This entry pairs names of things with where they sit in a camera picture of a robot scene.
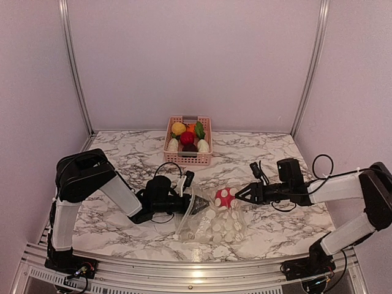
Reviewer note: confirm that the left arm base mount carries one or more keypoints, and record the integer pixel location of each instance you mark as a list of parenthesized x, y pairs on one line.
[(73, 265)]

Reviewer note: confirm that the green fake leafy vegetable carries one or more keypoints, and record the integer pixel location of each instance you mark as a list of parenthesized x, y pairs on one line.
[(199, 130)]

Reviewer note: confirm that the pink plastic basket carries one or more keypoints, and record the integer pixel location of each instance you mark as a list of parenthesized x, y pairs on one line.
[(189, 158)]

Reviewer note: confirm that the front aluminium rail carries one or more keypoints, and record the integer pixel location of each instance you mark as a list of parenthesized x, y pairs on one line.
[(126, 275)]

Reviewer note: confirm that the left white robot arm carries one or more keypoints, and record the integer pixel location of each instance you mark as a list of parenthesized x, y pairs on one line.
[(79, 176)]

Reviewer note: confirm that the right aluminium frame post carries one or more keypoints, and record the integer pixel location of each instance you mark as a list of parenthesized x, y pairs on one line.
[(320, 34)]

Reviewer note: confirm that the dark purple fake beet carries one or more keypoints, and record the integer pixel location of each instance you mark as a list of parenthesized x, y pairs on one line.
[(190, 148)]

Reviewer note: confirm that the clear zip top bag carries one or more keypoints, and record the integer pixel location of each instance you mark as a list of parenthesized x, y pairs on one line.
[(212, 225)]

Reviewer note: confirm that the red fake apple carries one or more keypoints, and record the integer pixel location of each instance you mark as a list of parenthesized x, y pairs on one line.
[(187, 138)]

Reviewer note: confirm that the left aluminium frame post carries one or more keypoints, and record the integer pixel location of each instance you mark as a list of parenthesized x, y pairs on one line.
[(67, 32)]

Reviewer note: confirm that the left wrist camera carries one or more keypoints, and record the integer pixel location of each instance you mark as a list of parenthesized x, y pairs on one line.
[(185, 182)]

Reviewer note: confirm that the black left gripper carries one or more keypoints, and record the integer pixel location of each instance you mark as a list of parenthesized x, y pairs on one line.
[(201, 201)]

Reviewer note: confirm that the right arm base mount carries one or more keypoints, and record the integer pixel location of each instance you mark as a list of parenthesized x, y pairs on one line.
[(301, 268)]

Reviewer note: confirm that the yellow fake lemon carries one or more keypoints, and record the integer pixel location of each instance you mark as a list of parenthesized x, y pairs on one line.
[(178, 128)]

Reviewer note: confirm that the aluminium frame post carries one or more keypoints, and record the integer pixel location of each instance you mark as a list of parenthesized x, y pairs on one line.
[(67, 32), (320, 34)]

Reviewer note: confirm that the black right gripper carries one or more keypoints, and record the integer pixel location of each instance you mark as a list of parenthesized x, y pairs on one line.
[(256, 191)]

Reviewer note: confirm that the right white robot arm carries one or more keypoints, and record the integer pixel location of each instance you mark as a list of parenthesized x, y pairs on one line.
[(372, 185)]

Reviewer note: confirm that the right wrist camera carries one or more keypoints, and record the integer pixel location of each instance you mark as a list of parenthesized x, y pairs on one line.
[(258, 173)]

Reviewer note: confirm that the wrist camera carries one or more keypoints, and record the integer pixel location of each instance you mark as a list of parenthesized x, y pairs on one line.
[(258, 173), (185, 182)]

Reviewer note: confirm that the orange fake orange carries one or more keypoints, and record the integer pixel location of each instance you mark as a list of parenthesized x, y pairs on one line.
[(190, 128)]

